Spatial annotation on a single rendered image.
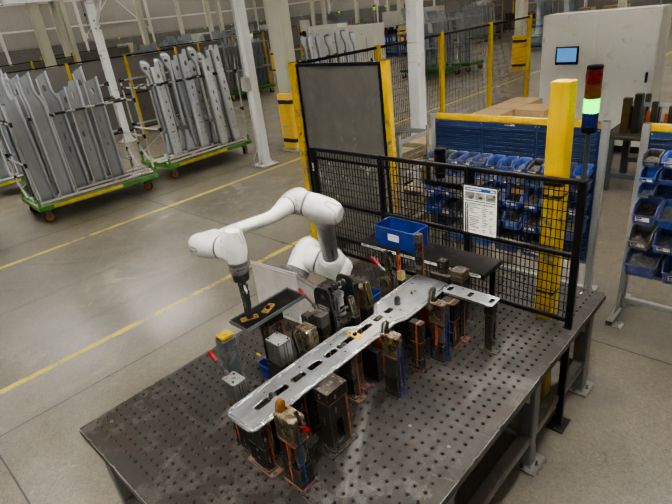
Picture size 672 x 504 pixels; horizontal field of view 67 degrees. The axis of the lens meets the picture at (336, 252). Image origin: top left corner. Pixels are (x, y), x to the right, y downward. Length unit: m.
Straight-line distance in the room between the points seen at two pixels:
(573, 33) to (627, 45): 0.78
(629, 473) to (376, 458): 1.57
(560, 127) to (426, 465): 1.67
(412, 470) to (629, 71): 7.37
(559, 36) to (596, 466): 6.92
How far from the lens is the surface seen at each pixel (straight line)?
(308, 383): 2.23
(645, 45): 8.70
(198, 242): 2.32
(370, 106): 4.77
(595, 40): 8.88
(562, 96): 2.70
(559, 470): 3.29
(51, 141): 8.89
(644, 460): 3.47
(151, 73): 10.02
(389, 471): 2.26
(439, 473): 2.26
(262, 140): 9.45
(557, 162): 2.77
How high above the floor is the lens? 2.41
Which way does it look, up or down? 25 degrees down
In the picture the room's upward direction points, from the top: 7 degrees counter-clockwise
